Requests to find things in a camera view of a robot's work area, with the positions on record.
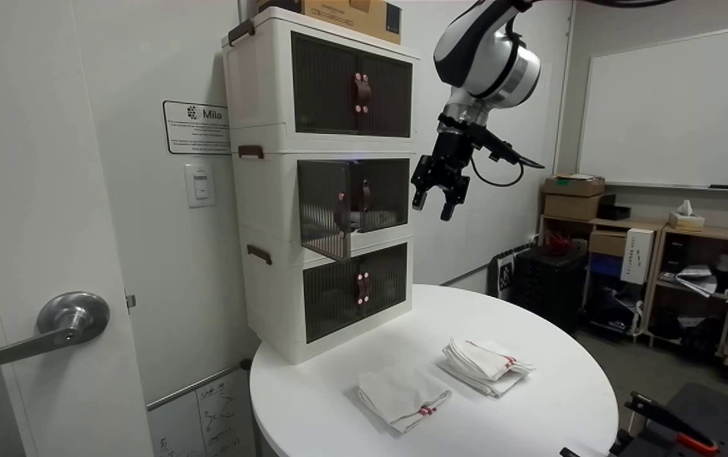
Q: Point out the brown cabinet side latch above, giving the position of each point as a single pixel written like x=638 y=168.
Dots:
x=260 y=253
x=252 y=151
x=240 y=31

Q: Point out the small black device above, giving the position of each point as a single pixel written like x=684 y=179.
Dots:
x=612 y=210

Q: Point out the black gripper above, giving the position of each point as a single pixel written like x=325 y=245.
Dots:
x=449 y=148

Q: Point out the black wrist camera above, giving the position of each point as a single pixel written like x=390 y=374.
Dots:
x=512 y=154

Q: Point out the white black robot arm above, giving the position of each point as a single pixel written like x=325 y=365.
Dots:
x=491 y=60

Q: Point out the white paper stack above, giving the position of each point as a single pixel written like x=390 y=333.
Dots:
x=695 y=281

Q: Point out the small silver door latch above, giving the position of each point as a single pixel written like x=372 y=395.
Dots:
x=130 y=300

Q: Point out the whiteboard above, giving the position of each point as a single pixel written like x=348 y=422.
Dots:
x=676 y=110

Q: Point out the black storage crate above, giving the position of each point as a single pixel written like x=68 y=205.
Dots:
x=551 y=289

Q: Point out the small brown cardboard box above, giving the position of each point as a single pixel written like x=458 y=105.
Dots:
x=570 y=207

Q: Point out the tissue box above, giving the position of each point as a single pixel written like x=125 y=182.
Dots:
x=685 y=220

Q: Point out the large brown cardboard box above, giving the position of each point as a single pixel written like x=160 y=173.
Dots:
x=338 y=13

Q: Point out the white room door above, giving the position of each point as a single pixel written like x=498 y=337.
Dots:
x=41 y=168

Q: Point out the white wall switch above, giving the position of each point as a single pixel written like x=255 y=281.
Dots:
x=201 y=183

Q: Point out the folded white towel red stripes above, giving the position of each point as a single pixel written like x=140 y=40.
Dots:
x=481 y=366

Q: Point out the wooden shelf unit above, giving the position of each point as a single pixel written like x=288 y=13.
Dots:
x=659 y=231

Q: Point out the white wall sign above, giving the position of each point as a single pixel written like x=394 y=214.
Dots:
x=197 y=127

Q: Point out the white upright box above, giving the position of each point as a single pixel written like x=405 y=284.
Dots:
x=638 y=254

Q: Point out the white stacked storage cabinet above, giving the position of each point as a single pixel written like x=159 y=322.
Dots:
x=271 y=195

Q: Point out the dark grey mat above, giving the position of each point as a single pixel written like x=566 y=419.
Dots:
x=720 y=409

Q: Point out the black red hand tool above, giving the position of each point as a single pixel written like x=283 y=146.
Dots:
x=676 y=427

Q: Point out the black whiteboard eraser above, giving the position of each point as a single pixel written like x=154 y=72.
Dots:
x=723 y=187

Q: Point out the folded white towel red mark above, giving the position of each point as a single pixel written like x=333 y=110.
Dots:
x=396 y=398

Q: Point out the flat cardboard box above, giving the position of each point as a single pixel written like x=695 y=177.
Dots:
x=575 y=183

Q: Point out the cardboard shelf drawer box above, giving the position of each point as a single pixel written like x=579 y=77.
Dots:
x=608 y=245

